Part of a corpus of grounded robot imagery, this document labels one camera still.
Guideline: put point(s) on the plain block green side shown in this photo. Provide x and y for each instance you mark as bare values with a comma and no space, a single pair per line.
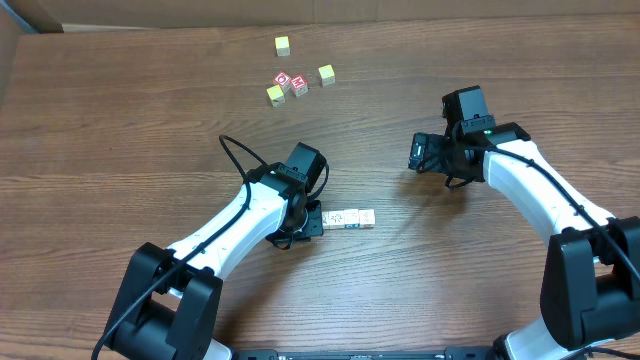
366,218

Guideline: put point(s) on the plain block blue side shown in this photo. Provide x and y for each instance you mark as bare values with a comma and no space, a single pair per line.
325,220

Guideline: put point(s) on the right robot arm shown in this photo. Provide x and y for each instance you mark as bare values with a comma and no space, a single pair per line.
590,288

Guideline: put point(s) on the red letter M block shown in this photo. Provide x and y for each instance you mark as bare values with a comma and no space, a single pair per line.
299,85

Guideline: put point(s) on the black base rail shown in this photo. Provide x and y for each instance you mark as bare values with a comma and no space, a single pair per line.
360,354

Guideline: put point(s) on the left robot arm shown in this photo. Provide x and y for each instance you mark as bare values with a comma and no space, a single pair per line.
168,299

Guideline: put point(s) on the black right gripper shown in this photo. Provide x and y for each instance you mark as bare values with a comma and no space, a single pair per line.
420,151

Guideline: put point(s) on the right yellow wooden block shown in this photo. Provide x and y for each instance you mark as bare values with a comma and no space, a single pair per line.
327,75

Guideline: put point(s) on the left yellow wooden block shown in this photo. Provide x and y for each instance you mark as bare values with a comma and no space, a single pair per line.
276,95

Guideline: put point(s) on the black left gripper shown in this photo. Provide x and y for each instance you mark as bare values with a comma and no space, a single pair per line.
311,223

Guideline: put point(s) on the red circle wooden block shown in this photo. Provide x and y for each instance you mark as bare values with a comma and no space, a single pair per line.
283,80

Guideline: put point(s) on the far yellow wooden block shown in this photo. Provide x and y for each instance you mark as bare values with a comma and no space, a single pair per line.
282,46

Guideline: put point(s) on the plain block yellow side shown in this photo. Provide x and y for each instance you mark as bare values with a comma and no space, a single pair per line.
351,218

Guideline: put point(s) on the yellow wooden block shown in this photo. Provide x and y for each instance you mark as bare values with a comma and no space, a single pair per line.
276,95
282,46
327,75

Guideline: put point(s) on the green framed wooden block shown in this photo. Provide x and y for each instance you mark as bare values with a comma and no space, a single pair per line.
336,219

